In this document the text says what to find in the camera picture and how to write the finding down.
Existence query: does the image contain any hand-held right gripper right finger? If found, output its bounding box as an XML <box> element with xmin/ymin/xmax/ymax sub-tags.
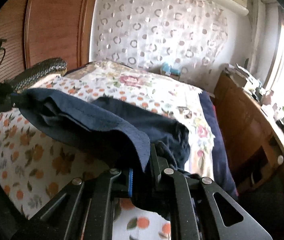
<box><xmin>150</xmin><ymin>144</ymin><xmax>273</xmax><ymax>240</ymax></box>

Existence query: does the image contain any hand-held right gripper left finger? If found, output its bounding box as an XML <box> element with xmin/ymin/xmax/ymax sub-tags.
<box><xmin>12</xmin><ymin>167</ymin><xmax>134</xmax><ymax>240</ymax></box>

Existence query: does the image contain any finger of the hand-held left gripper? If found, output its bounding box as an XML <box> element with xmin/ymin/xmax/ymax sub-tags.
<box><xmin>0</xmin><ymin>83</ymin><xmax>18</xmax><ymax>112</ymax></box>

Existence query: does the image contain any navy t-shirt with orange print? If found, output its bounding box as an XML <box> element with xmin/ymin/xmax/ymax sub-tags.
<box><xmin>10</xmin><ymin>89</ymin><xmax>200</xmax><ymax>220</ymax></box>

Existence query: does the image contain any grey sequined cushion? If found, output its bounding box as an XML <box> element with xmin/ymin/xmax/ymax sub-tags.
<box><xmin>4</xmin><ymin>57</ymin><xmax>68</xmax><ymax>94</ymax></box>

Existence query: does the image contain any navy blanket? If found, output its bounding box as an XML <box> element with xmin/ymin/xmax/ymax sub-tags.
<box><xmin>199</xmin><ymin>91</ymin><xmax>239</xmax><ymax>201</ymax></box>

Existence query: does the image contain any floral bedsheet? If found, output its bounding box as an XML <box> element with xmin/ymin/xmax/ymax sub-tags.
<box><xmin>0</xmin><ymin>60</ymin><xmax>216</xmax><ymax>240</ymax></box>

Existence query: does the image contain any wooden wardrobe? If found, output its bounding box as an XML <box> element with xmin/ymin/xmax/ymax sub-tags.
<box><xmin>0</xmin><ymin>0</ymin><xmax>100</xmax><ymax>83</ymax></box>

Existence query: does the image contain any blue toy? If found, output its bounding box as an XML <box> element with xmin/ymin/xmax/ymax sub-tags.
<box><xmin>161</xmin><ymin>64</ymin><xmax>182</xmax><ymax>77</ymax></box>

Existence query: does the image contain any wooden desk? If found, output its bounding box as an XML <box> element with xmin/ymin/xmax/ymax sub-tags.
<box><xmin>213</xmin><ymin>71</ymin><xmax>284</xmax><ymax>205</ymax></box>

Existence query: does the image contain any clutter pile on desk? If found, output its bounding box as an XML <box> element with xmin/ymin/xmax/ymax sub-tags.
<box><xmin>223</xmin><ymin>62</ymin><xmax>284</xmax><ymax>155</ymax></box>

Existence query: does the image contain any white curtain with circle print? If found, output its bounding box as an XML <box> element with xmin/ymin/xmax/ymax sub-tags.
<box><xmin>92</xmin><ymin>0</ymin><xmax>229</xmax><ymax>77</ymax></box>

